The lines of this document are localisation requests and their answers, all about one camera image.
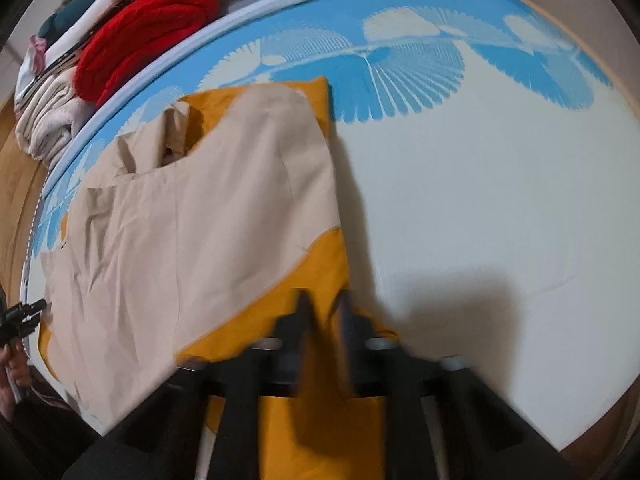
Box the blue printed bed mat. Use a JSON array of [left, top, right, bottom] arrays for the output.
[[30, 0, 631, 456]]

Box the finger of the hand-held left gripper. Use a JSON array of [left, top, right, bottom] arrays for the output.
[[335, 292, 586, 480], [65, 290, 311, 480]]

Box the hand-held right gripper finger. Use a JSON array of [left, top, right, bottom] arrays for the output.
[[0, 317, 40, 347], [5, 300, 48, 319]]

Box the beige and mustard hooded jacket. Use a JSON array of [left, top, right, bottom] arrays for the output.
[[39, 76, 401, 480]]

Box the person's left hand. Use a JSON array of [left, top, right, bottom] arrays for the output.
[[0, 345, 33, 413]]

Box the cream folded blanket stack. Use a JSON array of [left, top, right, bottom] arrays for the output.
[[14, 80, 93, 161]]

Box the red folded blanket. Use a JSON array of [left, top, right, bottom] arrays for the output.
[[75, 0, 221, 108]]

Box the white folded quilt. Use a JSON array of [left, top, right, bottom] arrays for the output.
[[42, 0, 171, 73]]

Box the pink and white cloth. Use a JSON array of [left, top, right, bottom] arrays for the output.
[[27, 35, 49, 75]]

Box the dark teal shark plush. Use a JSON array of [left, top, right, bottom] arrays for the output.
[[39, 0, 201, 48]]

